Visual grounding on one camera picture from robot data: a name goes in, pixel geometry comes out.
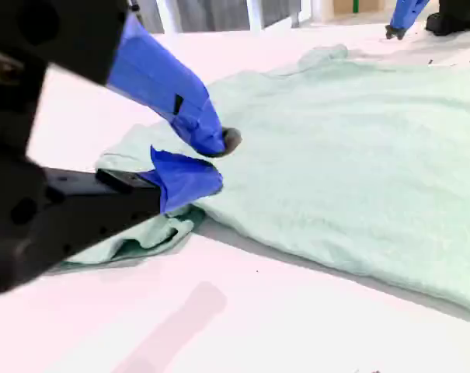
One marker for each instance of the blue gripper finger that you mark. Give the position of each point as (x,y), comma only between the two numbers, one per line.
(161,81)
(407,13)
(188,180)

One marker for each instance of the pale green T-shirt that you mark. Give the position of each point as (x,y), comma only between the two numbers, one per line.
(335,155)

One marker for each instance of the light wooden box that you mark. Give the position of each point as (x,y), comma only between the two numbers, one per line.
(359,7)

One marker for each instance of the white furniture leg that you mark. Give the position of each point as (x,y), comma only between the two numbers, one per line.
(256,13)
(168,15)

